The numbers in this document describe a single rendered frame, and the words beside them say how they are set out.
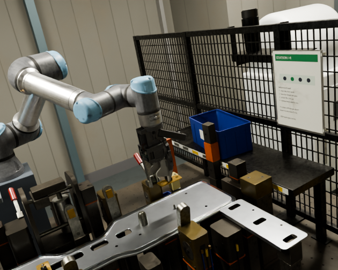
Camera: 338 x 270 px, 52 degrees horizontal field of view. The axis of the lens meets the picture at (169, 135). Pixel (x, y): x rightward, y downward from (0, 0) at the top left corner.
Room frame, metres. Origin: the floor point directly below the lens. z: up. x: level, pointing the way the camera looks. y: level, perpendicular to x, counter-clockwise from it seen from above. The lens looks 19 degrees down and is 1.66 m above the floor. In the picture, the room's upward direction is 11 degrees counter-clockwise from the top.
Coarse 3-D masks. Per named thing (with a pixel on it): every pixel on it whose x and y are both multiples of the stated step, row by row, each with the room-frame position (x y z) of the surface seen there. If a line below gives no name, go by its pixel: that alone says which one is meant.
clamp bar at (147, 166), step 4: (140, 148) 1.22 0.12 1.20; (144, 160) 1.21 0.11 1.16; (144, 164) 1.21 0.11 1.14; (148, 164) 1.22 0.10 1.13; (152, 164) 1.22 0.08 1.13; (144, 168) 1.22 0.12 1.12; (148, 168) 1.22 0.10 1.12; (148, 172) 1.21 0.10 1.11; (148, 176) 1.20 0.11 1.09; (156, 176) 1.22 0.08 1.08; (156, 180) 1.21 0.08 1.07
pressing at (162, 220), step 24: (192, 192) 1.18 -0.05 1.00; (216, 192) 1.15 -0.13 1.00; (120, 216) 1.10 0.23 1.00; (168, 216) 1.05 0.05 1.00; (192, 216) 1.02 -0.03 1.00; (96, 240) 0.98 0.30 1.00; (120, 240) 0.96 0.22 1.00; (144, 240) 0.94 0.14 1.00; (24, 264) 0.93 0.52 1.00; (96, 264) 0.87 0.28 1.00
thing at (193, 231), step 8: (192, 224) 0.91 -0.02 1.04; (184, 232) 0.88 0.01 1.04; (192, 232) 0.87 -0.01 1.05; (200, 232) 0.86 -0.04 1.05; (184, 240) 0.88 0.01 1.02; (192, 240) 0.84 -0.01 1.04; (200, 240) 0.84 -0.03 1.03; (208, 240) 0.86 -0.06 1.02; (184, 248) 0.88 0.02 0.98; (192, 248) 0.84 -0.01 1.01; (200, 248) 0.84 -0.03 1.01; (208, 248) 0.85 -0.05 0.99; (184, 256) 0.90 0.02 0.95; (192, 256) 0.85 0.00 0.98; (200, 256) 0.84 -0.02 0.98; (208, 256) 0.85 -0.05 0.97; (192, 264) 0.86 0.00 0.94; (200, 264) 0.84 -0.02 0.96; (208, 264) 0.84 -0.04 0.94
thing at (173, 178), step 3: (171, 177) 1.09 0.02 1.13; (174, 177) 1.10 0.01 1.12; (177, 177) 1.10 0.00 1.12; (180, 177) 1.09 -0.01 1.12; (165, 180) 1.09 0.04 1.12; (171, 180) 1.08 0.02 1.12; (174, 180) 1.08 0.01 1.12; (177, 180) 1.08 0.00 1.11; (159, 183) 1.08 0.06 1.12; (165, 183) 1.07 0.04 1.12; (168, 183) 1.07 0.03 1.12; (162, 186) 1.06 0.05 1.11
